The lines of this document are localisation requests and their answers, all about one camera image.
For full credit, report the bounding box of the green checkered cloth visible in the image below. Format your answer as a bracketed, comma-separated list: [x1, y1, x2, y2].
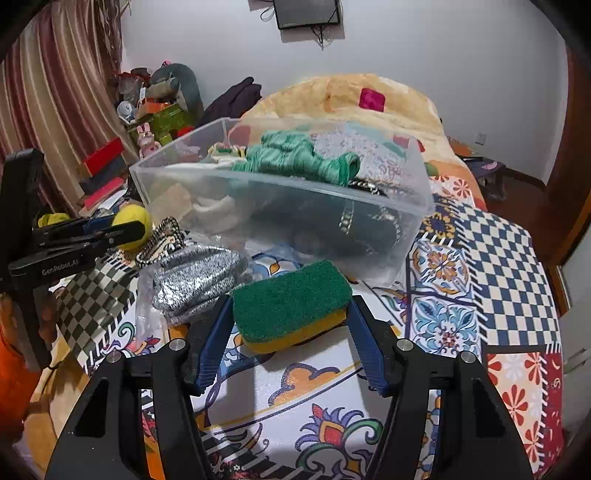
[54, 255, 140, 366]

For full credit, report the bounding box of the colourful patterned bed sheet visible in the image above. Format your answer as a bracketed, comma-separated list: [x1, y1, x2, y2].
[44, 174, 570, 480]

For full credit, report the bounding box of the green cardboard box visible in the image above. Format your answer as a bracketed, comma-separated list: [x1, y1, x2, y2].
[148, 103, 195, 140]

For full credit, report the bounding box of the green and yellow sponge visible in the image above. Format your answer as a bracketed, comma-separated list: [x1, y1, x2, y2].
[229, 259, 354, 355]

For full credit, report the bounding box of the grey plush toy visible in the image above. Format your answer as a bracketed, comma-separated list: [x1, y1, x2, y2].
[149, 62, 205, 117]

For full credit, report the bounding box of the black and white braided cord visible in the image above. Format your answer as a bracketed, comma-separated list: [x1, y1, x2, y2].
[134, 215, 186, 269]

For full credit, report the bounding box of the dark green trimmed cloth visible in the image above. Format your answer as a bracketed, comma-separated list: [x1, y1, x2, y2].
[256, 179, 408, 265]

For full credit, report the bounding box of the wooden door frame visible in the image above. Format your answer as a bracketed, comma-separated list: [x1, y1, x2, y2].
[544, 44, 591, 319]

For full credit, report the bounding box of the green knitted cloth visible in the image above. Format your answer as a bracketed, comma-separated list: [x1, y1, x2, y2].
[231, 128, 361, 186]

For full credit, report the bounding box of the person's left hand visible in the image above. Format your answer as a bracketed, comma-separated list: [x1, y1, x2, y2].
[38, 293, 60, 347]

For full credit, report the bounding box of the dark small stool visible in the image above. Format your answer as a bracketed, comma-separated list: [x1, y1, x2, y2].
[463, 154, 507, 200]

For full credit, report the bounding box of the silver scrubber cloth in bag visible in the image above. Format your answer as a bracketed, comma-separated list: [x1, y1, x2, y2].
[135, 244, 253, 334]

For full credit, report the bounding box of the beige cloth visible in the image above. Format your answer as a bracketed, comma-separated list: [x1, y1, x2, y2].
[151, 181, 242, 232]

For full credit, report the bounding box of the stack of books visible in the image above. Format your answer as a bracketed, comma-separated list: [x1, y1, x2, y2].
[76, 168, 131, 214]

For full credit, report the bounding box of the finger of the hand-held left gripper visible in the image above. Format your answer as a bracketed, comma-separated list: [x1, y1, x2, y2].
[32, 218, 145, 250]
[8, 244, 112, 283]

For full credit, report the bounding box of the wall-mounted black screen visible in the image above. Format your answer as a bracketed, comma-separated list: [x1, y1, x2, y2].
[272, 0, 342, 31]

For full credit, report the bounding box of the clear plastic storage box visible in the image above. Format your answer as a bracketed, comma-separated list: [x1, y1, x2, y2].
[128, 117, 435, 288]

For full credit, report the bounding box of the pink square patch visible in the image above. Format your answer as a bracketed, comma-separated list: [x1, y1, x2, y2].
[359, 87, 387, 112]

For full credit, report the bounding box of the dark purple garment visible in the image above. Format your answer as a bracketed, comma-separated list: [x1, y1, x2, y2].
[202, 76, 263, 126]

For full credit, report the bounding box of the person's left forearm orange sleeve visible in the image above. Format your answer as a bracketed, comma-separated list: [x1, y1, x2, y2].
[0, 295, 43, 432]

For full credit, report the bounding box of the yellow tennis ball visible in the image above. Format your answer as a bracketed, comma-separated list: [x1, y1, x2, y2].
[112, 205, 153, 251]

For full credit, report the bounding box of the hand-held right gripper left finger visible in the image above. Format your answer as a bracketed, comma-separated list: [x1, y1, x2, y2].
[44, 294, 235, 480]

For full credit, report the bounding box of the red flat box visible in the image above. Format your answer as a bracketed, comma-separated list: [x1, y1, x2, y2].
[80, 137, 126, 176]

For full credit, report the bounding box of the small yellow-green soft ball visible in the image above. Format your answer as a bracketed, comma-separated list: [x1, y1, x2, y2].
[37, 211, 71, 230]

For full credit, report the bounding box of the pink rabbit toy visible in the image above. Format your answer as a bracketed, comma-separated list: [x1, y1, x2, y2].
[137, 122, 160, 160]

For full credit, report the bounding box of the yellow orange plush blanket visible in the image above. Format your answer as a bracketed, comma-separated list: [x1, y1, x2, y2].
[239, 73, 488, 210]

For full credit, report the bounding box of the striped curtain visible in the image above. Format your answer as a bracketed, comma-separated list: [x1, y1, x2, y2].
[0, 0, 129, 219]

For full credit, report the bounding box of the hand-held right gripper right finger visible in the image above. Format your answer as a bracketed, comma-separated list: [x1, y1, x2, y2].
[348, 296, 542, 480]

